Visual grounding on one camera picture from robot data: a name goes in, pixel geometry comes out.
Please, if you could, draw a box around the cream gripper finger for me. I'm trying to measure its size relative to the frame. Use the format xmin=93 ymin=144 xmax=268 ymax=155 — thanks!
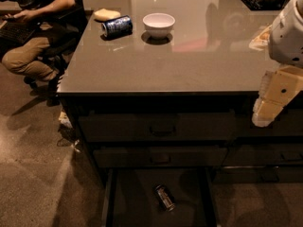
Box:
xmin=252 ymin=65 xmax=303 ymax=127

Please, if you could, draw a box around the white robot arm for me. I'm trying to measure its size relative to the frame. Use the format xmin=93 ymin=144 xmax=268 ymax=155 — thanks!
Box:
xmin=249 ymin=0 xmax=303 ymax=127

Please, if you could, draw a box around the top right drawer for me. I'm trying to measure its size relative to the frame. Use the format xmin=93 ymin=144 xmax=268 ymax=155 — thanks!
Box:
xmin=237 ymin=109 xmax=303 ymax=137

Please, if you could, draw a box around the snack bag on counter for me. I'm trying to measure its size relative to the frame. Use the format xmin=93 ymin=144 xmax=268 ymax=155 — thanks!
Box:
xmin=249 ymin=26 xmax=272 ymax=51

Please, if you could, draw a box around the middle right drawer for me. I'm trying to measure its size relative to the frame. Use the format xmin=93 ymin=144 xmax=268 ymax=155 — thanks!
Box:
xmin=223 ymin=144 xmax=303 ymax=166

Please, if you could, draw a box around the bottom right drawer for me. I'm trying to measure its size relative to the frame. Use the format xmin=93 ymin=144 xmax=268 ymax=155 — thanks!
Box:
xmin=211 ymin=166 xmax=303 ymax=183

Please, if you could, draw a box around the top left drawer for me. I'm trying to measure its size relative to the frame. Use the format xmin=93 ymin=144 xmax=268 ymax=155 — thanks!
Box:
xmin=79 ymin=113 xmax=237 ymax=142

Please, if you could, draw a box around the middle left drawer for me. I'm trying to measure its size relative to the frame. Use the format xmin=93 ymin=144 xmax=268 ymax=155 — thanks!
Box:
xmin=93 ymin=146 xmax=227 ymax=167

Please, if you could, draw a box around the blue soda can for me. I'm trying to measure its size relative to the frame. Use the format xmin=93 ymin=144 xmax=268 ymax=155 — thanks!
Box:
xmin=101 ymin=15 xmax=133 ymax=38

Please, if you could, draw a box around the open bottom drawer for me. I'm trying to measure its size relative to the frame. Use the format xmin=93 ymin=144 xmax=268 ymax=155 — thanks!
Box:
xmin=101 ymin=167 xmax=222 ymax=227

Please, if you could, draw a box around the white bowl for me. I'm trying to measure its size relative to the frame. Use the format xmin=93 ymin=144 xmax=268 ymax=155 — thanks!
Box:
xmin=143 ymin=13 xmax=175 ymax=39

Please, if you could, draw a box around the yellow sponge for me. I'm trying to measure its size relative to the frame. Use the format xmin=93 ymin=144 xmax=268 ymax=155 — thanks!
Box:
xmin=94 ymin=9 xmax=120 ymax=22

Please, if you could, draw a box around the black office chair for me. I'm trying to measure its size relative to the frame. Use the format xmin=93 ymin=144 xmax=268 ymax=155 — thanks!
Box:
xmin=35 ymin=0 xmax=87 ymax=106

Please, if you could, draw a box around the seated person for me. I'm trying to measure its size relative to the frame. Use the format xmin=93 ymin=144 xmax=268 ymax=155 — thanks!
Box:
xmin=1 ymin=0 xmax=76 ymax=90

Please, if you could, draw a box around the black laptop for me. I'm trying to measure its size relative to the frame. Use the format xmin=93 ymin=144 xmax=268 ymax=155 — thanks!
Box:
xmin=0 ymin=21 xmax=40 ymax=44

